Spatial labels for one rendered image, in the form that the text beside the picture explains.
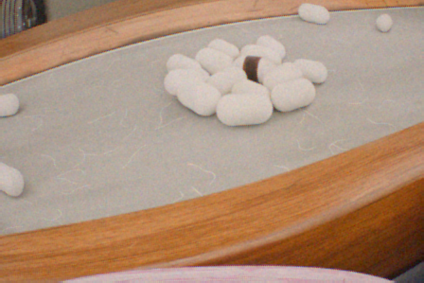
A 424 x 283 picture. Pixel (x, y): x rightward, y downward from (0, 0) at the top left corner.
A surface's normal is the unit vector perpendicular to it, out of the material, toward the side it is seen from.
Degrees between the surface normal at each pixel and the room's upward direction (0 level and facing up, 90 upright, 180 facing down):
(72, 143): 0
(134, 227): 0
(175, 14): 45
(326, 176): 0
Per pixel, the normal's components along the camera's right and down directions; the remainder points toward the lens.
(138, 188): -0.08, -0.88
